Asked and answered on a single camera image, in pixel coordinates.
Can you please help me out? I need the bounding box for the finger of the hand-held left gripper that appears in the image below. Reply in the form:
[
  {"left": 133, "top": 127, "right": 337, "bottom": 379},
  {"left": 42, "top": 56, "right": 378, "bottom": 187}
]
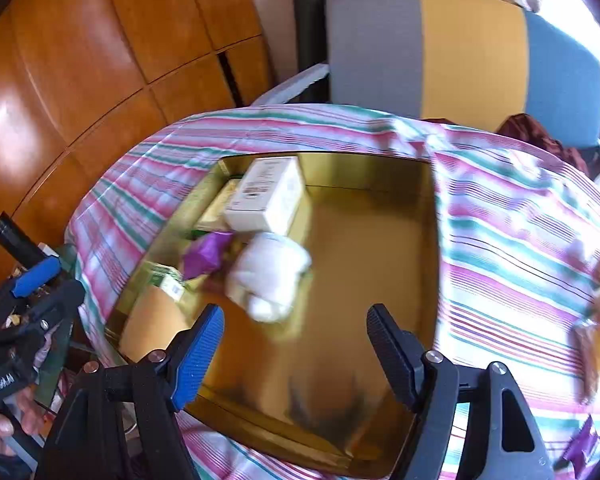
[
  {"left": 0, "top": 257, "right": 62, "bottom": 321},
  {"left": 0, "top": 280, "right": 86, "bottom": 348}
]

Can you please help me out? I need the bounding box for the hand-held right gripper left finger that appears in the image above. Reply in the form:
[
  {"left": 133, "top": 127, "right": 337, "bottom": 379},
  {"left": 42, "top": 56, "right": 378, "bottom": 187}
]
[{"left": 35, "top": 303, "right": 226, "bottom": 480}]

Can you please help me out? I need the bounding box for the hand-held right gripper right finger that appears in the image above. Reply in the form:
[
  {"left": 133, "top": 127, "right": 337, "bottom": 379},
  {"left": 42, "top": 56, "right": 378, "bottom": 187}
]
[{"left": 366, "top": 303, "right": 553, "bottom": 480}]

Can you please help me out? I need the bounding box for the small green box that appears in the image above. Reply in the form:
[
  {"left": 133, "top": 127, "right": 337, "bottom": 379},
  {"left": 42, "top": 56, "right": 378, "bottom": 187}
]
[{"left": 145, "top": 264, "right": 187, "bottom": 305}]

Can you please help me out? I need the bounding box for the gold tin box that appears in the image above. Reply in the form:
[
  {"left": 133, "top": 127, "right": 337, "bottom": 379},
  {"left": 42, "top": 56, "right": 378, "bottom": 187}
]
[{"left": 102, "top": 150, "right": 442, "bottom": 480}]

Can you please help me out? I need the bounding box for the purple wrapper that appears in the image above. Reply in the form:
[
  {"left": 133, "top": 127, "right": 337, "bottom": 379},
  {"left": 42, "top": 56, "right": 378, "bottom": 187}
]
[
  {"left": 182, "top": 231, "right": 234, "bottom": 281},
  {"left": 562, "top": 415, "right": 600, "bottom": 471}
]

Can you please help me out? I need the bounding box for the cream carton box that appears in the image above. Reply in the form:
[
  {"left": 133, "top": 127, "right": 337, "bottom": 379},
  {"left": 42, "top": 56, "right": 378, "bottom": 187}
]
[{"left": 223, "top": 156, "right": 306, "bottom": 236}]

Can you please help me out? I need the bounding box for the person's left hand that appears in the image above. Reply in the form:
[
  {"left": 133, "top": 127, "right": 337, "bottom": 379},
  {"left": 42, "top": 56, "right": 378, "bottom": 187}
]
[{"left": 0, "top": 387, "right": 46, "bottom": 458}]

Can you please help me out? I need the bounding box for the striped tablecloth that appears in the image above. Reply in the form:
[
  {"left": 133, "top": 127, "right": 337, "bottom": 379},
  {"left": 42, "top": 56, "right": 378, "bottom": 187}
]
[{"left": 65, "top": 104, "right": 600, "bottom": 480}]

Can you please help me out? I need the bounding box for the wooden wardrobe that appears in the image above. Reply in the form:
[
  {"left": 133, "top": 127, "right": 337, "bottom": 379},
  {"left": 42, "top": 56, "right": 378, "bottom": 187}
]
[{"left": 0, "top": 0, "right": 276, "bottom": 311}]

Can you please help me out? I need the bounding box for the dark red cloth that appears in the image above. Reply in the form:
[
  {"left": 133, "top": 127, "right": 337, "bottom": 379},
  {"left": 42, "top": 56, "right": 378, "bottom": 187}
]
[{"left": 497, "top": 112, "right": 591, "bottom": 176}]

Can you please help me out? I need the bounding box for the grey yellow blue chair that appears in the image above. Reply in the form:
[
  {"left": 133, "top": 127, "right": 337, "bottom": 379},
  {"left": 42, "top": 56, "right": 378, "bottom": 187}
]
[{"left": 260, "top": 0, "right": 600, "bottom": 181}]

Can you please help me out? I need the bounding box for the black rolled mat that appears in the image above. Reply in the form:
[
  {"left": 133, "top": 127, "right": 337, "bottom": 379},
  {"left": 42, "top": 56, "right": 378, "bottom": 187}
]
[{"left": 291, "top": 0, "right": 331, "bottom": 106}]

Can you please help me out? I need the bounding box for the black cylindrical handle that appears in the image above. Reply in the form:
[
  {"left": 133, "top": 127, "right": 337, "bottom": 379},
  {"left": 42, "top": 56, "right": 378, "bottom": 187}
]
[{"left": 0, "top": 212, "right": 46, "bottom": 267}]

